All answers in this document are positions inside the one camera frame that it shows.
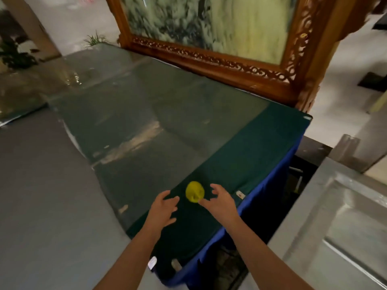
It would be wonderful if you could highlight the person's right hand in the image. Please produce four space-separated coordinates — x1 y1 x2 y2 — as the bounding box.
198 183 241 230

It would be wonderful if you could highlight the person's left hand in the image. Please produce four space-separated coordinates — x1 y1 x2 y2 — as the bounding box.
142 190 181 239

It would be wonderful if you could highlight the person's right forearm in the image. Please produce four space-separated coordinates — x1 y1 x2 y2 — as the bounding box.
225 217 315 290

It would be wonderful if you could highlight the person's left forearm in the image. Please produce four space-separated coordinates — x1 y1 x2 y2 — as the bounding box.
93 227 160 290

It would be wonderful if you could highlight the yellow round ball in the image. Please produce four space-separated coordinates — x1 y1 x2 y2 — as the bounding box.
185 181 205 204

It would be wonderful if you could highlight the blue table skirt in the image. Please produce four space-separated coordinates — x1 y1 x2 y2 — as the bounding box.
154 134 304 289

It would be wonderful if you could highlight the dark green tablecloth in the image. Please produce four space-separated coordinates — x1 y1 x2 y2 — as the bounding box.
50 43 312 283

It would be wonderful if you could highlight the clear glass table sheet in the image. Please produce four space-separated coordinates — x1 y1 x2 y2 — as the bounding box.
45 43 270 233

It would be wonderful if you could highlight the grey glass-topped table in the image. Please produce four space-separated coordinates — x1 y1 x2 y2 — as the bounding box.
239 157 387 290

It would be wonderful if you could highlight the carved wooden framed painting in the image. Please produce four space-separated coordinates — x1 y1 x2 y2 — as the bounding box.
104 0 378 113

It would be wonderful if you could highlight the clear glass cylinder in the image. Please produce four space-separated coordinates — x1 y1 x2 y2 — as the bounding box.
328 134 361 167

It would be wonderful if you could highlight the small green grass plant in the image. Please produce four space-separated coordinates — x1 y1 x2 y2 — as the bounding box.
84 31 109 47

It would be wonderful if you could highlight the dark floor mat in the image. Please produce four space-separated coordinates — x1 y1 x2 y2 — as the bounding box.
372 13 387 30
358 72 387 93

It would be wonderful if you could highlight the dark leafy potted plant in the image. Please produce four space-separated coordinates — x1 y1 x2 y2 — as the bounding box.
0 33 40 70

